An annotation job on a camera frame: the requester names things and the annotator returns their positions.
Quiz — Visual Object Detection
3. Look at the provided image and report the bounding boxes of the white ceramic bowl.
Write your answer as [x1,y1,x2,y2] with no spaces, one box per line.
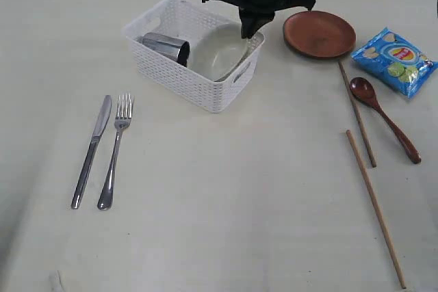
[187,24,249,82]

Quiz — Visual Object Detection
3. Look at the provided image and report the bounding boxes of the brown wooden plate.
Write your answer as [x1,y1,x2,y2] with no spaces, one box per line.
[283,11,356,59]

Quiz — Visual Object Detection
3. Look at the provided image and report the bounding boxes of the dark wooden spoon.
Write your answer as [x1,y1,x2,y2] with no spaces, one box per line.
[350,77,421,164]

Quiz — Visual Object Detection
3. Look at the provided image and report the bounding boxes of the blue chips snack bag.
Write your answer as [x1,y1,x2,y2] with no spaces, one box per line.
[351,28,437,98]

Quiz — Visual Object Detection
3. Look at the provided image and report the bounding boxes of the silver fork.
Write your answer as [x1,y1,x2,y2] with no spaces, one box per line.
[96,92,134,211]

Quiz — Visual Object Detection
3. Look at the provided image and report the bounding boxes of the wooden chopstick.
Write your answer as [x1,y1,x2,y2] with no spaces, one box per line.
[346,130,407,289]
[337,60,376,168]

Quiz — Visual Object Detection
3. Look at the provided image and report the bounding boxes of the silver table knife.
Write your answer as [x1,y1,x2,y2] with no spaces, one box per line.
[70,95,112,209]

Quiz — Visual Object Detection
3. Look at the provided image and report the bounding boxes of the white perforated plastic basket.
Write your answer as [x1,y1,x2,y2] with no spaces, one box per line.
[123,0,265,114]

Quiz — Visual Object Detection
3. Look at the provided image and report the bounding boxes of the stainless steel cup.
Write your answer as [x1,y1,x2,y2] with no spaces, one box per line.
[138,32,190,67]

